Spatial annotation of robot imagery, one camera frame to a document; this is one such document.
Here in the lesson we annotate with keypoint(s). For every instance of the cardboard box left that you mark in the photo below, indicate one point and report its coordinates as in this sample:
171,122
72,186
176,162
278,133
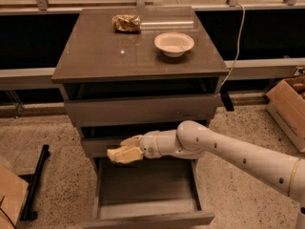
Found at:
13,191

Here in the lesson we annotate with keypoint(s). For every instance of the top drawer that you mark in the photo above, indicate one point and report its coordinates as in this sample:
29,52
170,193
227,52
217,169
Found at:
125,111

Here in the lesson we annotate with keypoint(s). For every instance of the cardboard box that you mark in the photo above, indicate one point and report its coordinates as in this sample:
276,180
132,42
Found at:
287,107
13,191

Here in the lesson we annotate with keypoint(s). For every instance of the white bowl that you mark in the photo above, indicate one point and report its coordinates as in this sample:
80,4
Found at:
173,44

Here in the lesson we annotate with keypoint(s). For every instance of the bottom drawer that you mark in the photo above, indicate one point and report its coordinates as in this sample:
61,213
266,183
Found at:
149,194

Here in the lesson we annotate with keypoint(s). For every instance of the cardboard box right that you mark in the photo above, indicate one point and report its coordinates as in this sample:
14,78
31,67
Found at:
287,107

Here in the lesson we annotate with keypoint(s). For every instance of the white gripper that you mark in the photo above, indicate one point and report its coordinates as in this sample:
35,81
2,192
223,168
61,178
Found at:
149,145

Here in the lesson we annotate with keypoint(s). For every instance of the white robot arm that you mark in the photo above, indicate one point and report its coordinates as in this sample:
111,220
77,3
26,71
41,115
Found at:
190,140

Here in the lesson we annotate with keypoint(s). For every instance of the black bar stand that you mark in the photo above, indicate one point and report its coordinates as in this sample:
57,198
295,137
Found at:
33,181

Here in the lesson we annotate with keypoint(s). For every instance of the grey drawer cabinet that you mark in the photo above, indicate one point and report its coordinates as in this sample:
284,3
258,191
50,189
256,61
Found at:
99,62

